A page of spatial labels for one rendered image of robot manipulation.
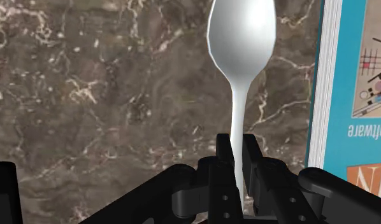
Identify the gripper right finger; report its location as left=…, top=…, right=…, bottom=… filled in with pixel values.
left=241, top=133, right=381, bottom=224

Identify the turquoise book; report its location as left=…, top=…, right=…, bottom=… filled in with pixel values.
left=305, top=0, right=381, bottom=202

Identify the white plastic spoon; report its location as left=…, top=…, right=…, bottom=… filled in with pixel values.
left=206, top=0, right=277, bottom=216

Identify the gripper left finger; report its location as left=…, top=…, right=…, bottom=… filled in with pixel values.
left=79, top=133, right=245, bottom=224

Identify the black flat device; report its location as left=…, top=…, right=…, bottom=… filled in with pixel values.
left=0, top=161, right=24, bottom=224

